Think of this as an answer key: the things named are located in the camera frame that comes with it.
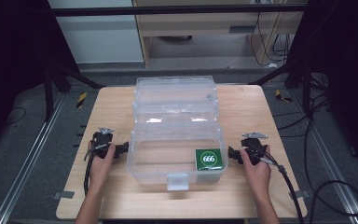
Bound dark curtain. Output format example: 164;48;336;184
304;0;358;174
0;0;54;157

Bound grey tape piece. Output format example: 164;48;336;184
288;189;312;201
52;189;76;201

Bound person's left hand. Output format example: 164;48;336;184
88;142;117;189

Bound white cabinet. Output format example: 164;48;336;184
48;0;145;65

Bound black floor cable bundle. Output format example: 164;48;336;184
272;74;334;200

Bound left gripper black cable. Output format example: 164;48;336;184
83;143;110;196

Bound yellow-handled tool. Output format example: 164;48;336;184
76;91;89;109
274;89;294;104

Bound black cables under desk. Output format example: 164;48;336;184
249;11;295;68

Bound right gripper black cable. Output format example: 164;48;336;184
245;143;306;224

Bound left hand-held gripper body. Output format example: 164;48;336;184
88;126;118;160

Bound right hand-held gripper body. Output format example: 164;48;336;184
240;132;270;166

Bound light wooden desk with drawer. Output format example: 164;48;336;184
131;0;306;68

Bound thin black floor cable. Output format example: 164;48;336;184
4;105;28;126

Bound yellow-handled tool right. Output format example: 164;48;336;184
274;89;294;104

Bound black metal stand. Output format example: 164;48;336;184
41;55;107;123
248;54;313;117

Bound person's right hand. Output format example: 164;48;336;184
239;145;272;194

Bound black horizontal frame bar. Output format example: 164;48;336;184
50;4;310;17

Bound yellow-handled tool left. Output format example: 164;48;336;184
76;91;89;109

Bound aluminium floor rail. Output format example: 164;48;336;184
0;92;67;224
291;89;358;224

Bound clear plastic tiered storage box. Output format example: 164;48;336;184
126;76;229;191

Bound green square packet white circle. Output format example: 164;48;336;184
194;147;225;172

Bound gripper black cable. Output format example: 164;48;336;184
83;143;110;196
245;143;306;224

